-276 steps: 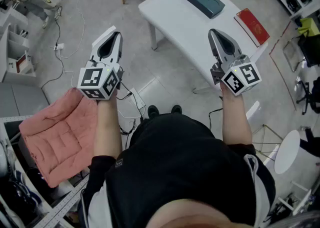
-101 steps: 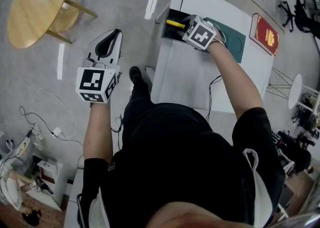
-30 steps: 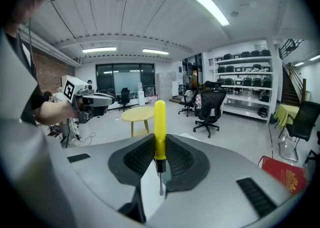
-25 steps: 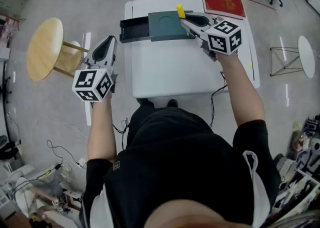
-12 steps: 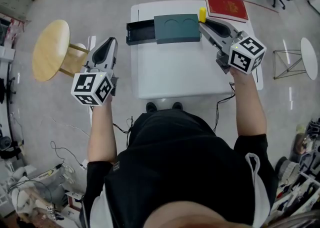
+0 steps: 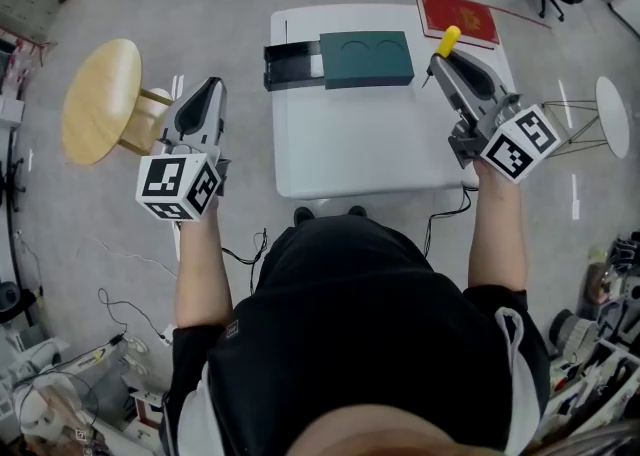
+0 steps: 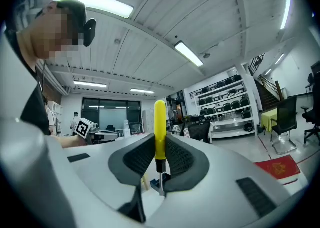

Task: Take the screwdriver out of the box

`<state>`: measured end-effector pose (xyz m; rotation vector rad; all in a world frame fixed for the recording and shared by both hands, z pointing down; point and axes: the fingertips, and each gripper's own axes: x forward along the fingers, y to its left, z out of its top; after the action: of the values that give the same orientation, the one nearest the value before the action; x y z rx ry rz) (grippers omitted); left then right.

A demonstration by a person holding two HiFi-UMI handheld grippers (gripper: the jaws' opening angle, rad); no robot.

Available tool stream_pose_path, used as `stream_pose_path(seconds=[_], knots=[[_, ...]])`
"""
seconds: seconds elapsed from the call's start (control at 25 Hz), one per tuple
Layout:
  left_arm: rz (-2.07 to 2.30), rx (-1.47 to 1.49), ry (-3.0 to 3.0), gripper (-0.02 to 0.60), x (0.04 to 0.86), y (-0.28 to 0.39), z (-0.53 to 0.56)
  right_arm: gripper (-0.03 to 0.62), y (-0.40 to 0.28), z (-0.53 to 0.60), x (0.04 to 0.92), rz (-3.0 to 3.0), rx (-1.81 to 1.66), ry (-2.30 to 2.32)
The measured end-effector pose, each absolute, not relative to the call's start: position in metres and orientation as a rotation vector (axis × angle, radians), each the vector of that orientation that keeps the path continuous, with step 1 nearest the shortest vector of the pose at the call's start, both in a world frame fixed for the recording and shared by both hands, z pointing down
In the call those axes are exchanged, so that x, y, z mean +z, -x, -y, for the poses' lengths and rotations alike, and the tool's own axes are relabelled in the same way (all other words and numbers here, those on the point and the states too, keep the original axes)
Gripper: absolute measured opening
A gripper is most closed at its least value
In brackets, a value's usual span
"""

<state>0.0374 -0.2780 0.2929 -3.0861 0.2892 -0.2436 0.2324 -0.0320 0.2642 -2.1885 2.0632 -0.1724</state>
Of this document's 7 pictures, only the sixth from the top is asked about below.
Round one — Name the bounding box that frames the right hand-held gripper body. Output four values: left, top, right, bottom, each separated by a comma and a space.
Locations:
448, 92, 562, 186

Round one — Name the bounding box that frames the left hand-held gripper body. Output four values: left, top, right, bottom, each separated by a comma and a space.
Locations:
135, 139, 233, 222

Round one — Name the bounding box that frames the yellow-handled screwdriver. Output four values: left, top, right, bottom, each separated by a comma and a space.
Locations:
421, 25, 462, 91

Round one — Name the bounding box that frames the black tray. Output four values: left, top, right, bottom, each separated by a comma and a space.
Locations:
262, 30, 416, 93

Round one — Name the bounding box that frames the person's right forearm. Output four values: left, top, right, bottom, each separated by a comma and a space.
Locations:
466, 159, 530, 294

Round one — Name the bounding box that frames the person's left forearm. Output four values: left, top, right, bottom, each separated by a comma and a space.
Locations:
173, 195, 235, 331

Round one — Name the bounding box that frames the red book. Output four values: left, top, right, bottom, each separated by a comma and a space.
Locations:
416, 0, 502, 52

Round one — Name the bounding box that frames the round wooden table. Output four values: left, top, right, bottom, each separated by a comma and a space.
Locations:
60, 38, 175, 167

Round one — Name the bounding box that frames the person's black white shirt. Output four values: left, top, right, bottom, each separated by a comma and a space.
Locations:
158, 216, 552, 456

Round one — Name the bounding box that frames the cluttered white shelf unit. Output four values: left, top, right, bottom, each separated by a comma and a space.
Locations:
547, 231, 640, 428

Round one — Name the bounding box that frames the white floor cable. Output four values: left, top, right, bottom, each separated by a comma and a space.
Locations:
77, 235, 180, 281

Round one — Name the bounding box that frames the white round wire-leg table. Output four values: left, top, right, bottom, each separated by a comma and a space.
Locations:
541, 75, 631, 161

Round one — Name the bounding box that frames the thin black cable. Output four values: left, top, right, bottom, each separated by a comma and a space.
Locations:
221, 227, 272, 295

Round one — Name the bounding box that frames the black desk cable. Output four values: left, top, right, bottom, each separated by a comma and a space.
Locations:
423, 185, 474, 259

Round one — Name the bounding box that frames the black floor cable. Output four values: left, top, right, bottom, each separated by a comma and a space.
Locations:
96, 287, 171, 341

